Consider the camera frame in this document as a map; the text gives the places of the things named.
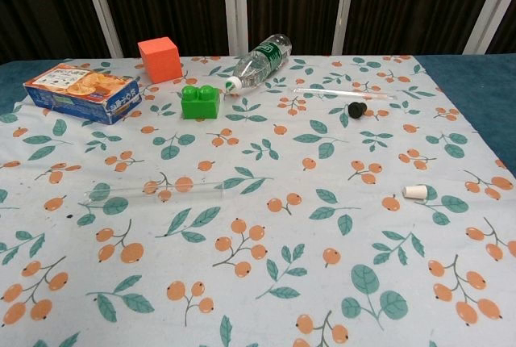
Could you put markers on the green toy building block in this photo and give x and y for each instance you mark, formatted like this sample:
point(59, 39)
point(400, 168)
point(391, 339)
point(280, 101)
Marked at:
point(200, 107)

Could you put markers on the dark pleated curtain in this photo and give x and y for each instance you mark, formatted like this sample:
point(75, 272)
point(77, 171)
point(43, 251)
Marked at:
point(181, 0)

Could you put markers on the white frame post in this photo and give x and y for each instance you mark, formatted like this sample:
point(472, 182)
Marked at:
point(344, 8)
point(101, 8)
point(489, 8)
point(235, 8)

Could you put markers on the clear plastic water bottle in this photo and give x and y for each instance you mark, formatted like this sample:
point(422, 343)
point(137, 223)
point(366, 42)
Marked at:
point(262, 62)

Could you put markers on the blue snack box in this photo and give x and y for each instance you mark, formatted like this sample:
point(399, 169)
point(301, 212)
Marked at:
point(80, 93)

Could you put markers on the white rubber stopper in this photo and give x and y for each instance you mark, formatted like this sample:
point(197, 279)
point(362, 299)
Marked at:
point(411, 192)

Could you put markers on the orange foam cube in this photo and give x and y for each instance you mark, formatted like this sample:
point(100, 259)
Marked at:
point(161, 60)

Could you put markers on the clear glass test tube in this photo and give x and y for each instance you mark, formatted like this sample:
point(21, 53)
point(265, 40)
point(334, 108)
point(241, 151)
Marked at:
point(161, 193)

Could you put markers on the floral print tablecloth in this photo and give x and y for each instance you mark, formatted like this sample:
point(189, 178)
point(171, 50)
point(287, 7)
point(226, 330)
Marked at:
point(282, 242)

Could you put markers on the black rubber stopper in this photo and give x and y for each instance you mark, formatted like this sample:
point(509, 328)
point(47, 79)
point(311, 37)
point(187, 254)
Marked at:
point(355, 109)

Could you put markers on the thin glass pipette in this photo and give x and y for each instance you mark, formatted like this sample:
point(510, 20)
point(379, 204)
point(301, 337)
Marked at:
point(342, 93)

